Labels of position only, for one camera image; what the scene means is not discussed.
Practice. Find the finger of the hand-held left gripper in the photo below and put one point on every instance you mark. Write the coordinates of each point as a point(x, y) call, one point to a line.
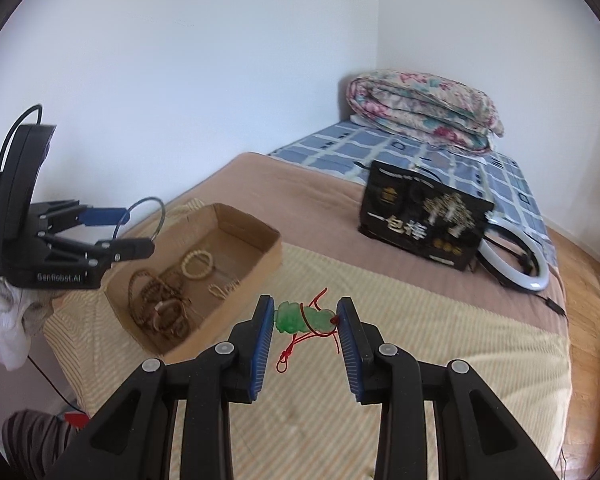
point(130, 248)
point(100, 216)

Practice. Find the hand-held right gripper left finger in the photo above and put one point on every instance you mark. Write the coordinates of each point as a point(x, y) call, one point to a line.
point(260, 345)

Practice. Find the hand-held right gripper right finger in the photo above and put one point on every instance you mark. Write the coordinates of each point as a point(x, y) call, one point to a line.
point(350, 350)

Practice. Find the thin metal bangle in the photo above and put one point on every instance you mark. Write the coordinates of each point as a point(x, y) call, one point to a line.
point(161, 215)

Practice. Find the cardboard box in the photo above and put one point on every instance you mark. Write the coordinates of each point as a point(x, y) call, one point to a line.
point(245, 240)

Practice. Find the yellow striped blanket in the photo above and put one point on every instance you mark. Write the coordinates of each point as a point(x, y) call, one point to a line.
point(455, 360)

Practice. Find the black printed box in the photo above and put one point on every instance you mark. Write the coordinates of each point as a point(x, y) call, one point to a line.
point(420, 210)

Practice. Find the brown bed sheet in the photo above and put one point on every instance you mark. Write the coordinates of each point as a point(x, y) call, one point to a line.
point(305, 195)

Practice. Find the small red object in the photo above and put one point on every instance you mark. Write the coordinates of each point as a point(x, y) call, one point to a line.
point(76, 419)

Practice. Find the blue checkered bed sheet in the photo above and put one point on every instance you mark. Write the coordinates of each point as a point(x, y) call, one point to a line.
point(340, 147)

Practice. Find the dark striped cloth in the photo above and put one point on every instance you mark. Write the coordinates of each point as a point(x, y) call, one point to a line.
point(35, 445)

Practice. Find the folded floral quilt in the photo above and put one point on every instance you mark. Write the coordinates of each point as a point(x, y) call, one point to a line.
point(420, 105)

